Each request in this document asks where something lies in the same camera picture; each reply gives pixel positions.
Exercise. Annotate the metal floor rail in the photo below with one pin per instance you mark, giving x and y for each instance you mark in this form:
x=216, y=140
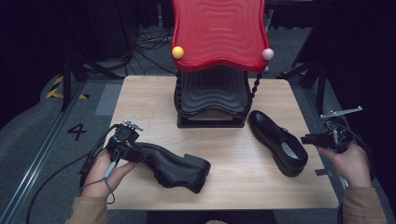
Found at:
x=37, y=155

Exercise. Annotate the black leather shoe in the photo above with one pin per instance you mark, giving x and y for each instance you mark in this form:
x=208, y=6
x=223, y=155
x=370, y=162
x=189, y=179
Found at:
x=277, y=143
x=177, y=169

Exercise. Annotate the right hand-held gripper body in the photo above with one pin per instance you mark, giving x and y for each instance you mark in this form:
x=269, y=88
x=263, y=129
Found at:
x=334, y=137

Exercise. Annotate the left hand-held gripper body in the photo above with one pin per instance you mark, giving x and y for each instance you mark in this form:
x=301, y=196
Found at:
x=126, y=135

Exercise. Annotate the dark tape piece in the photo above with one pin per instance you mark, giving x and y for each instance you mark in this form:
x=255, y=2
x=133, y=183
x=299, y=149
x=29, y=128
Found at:
x=323, y=172

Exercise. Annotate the person's left hand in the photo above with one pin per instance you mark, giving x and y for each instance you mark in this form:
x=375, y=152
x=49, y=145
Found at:
x=102, y=177

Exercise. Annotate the red and black shoe rack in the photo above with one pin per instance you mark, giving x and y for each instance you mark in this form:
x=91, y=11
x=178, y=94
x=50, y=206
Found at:
x=218, y=46

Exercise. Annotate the yellow and black floor tape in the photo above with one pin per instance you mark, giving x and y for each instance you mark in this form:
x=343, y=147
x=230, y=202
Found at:
x=56, y=91

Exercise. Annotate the person's right hand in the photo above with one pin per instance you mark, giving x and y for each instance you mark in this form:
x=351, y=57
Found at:
x=348, y=165

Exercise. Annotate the black metal stand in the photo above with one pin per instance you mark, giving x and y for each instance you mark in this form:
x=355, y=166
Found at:
x=67, y=84
x=320, y=84

